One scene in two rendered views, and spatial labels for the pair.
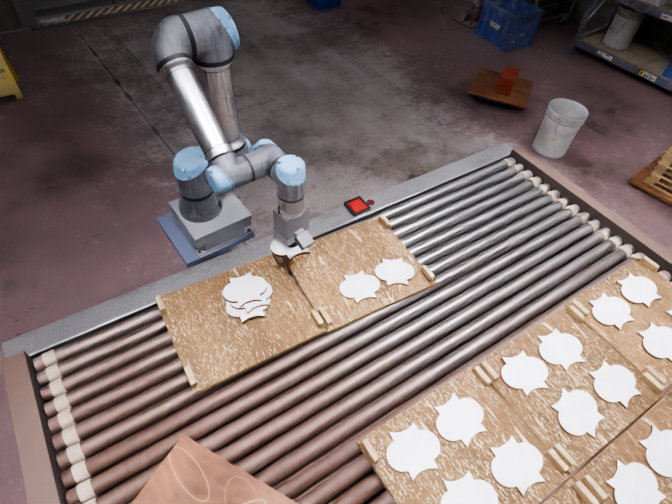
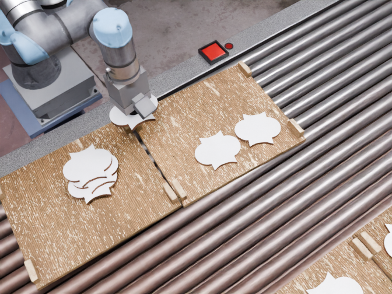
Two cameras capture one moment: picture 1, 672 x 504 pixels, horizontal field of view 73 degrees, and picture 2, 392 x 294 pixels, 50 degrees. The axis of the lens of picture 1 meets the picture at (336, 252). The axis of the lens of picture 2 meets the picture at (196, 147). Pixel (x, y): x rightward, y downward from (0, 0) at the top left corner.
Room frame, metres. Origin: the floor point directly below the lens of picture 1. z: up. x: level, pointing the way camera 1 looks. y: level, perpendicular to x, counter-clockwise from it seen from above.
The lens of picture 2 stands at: (0.27, -0.09, 1.98)
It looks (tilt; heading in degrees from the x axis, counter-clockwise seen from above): 58 degrees down; 6
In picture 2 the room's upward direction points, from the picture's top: 4 degrees counter-clockwise
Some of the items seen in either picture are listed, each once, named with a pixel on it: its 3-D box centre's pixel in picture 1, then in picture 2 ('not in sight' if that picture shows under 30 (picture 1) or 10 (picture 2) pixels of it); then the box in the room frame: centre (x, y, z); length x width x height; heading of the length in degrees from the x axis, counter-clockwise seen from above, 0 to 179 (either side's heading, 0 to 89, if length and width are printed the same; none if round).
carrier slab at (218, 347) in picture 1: (239, 315); (85, 194); (0.75, 0.27, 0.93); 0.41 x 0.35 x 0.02; 125
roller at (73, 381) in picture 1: (344, 258); (200, 115); (1.05, -0.03, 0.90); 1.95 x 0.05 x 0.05; 127
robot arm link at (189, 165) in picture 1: (194, 171); (19, 31); (1.17, 0.49, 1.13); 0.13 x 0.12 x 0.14; 130
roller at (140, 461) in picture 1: (396, 320); (261, 185); (0.81, -0.21, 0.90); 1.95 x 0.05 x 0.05; 127
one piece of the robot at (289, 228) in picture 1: (295, 225); (132, 90); (0.92, 0.12, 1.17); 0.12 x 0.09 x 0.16; 47
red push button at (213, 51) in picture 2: (357, 206); (213, 52); (1.30, -0.06, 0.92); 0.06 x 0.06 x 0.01; 37
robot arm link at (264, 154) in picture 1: (266, 161); (85, 17); (1.00, 0.22, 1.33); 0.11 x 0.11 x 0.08; 40
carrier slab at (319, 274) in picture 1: (357, 268); (214, 128); (0.98, -0.08, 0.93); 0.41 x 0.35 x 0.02; 123
